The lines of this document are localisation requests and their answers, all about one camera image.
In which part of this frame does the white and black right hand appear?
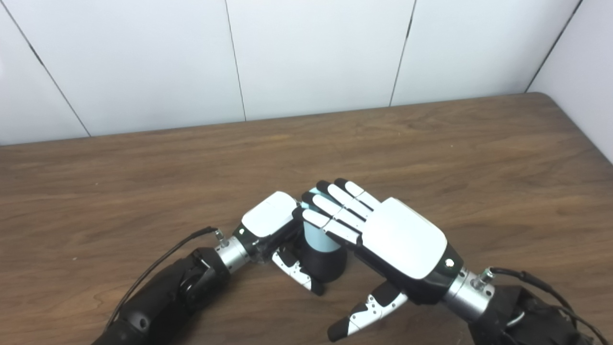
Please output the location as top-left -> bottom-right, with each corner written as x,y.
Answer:
301,178 -> 464,343

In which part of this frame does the white and black left hand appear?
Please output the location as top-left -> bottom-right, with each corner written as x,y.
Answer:
233,191 -> 325,296

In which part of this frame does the light blue cylinder cup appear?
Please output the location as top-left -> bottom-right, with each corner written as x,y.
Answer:
301,188 -> 341,253

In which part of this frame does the black flared nozzle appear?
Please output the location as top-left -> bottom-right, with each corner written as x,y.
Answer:
299,242 -> 348,283

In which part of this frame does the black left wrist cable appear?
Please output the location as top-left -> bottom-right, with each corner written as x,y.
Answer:
105,227 -> 228,331

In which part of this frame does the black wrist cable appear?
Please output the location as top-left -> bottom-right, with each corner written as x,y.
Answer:
105,227 -> 228,331
472,267 -> 609,345

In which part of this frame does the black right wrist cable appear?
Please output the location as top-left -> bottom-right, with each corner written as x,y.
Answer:
472,267 -> 609,345

